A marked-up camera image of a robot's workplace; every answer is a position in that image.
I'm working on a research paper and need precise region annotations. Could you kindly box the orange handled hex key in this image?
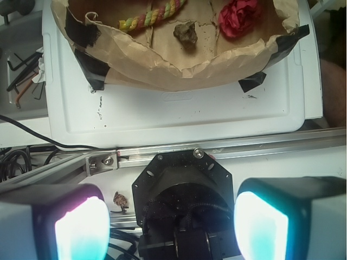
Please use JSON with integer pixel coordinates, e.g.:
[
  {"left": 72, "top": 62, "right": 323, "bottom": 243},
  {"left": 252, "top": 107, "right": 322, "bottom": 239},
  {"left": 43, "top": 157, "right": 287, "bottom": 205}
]
[{"left": 15, "top": 73, "right": 37, "bottom": 109}]

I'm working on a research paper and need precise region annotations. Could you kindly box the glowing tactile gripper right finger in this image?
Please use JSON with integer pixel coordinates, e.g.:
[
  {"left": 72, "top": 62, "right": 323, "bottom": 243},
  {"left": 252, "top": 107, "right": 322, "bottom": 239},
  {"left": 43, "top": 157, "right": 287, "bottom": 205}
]
[{"left": 234, "top": 176, "right": 346, "bottom": 259}]

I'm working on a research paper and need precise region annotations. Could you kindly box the brown paper bag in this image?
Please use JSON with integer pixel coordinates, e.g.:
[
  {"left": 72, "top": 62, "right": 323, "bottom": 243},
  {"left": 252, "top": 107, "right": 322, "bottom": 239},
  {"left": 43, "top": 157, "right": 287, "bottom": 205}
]
[{"left": 51, "top": 1, "right": 310, "bottom": 92}]

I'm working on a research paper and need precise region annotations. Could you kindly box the black hex key set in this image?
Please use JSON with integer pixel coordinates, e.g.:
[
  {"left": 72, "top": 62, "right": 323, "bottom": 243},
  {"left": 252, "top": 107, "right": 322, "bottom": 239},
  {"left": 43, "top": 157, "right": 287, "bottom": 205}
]
[{"left": 6, "top": 51, "right": 43, "bottom": 94}]

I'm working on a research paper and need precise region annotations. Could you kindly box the black cable on table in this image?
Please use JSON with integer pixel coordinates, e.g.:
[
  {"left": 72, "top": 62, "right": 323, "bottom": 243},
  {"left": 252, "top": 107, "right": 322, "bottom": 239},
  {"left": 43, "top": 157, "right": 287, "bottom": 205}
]
[{"left": 0, "top": 114, "right": 101, "bottom": 151}]

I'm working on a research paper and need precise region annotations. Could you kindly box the white plastic bin lid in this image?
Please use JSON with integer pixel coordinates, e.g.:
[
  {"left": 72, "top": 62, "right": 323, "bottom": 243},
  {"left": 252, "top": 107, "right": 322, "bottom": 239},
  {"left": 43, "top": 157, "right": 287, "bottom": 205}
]
[{"left": 42, "top": 1, "right": 323, "bottom": 148}]

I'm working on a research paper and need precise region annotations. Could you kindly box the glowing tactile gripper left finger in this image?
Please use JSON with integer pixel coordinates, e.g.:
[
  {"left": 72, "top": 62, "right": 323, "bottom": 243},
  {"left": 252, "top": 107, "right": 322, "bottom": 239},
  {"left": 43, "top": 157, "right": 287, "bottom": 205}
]
[{"left": 1, "top": 184, "right": 110, "bottom": 259}]

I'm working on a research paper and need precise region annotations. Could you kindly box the grey-brown rock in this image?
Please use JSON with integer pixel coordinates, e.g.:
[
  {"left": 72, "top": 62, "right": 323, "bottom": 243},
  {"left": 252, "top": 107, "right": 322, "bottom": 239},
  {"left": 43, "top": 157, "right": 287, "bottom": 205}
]
[{"left": 173, "top": 21, "right": 198, "bottom": 49}]

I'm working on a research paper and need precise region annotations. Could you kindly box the multicolour twisted rope toy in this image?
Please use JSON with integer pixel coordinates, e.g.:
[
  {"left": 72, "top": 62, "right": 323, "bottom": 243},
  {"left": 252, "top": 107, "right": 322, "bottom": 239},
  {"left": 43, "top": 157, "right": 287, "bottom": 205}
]
[{"left": 117, "top": 0, "right": 186, "bottom": 32}]

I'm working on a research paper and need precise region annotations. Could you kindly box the red fabric flower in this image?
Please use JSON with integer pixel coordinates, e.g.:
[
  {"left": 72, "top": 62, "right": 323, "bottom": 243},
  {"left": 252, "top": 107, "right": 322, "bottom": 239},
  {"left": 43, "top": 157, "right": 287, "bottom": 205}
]
[{"left": 217, "top": 0, "right": 262, "bottom": 39}]

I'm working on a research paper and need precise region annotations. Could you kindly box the aluminium extrusion rail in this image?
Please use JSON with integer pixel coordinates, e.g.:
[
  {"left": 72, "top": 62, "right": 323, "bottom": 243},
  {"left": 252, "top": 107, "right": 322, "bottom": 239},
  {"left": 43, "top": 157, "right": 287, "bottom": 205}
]
[{"left": 9, "top": 128, "right": 346, "bottom": 184}]

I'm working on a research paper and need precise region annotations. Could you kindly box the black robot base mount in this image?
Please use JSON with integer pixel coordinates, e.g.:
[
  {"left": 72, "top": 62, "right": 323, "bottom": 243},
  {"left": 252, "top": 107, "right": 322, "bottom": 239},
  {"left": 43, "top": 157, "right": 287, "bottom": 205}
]
[{"left": 132, "top": 151, "right": 240, "bottom": 259}]

